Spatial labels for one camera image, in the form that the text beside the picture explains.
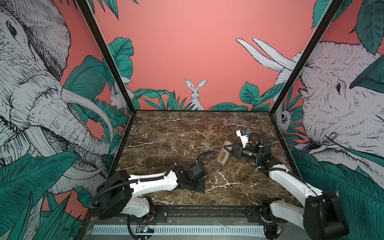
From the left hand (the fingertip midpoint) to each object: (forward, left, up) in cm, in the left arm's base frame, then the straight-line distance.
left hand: (204, 186), depth 78 cm
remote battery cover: (+29, -3, -6) cm, 30 cm away
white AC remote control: (+13, -11, +11) cm, 20 cm away
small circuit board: (-17, +29, -5) cm, 34 cm away
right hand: (+15, -11, +15) cm, 24 cm away
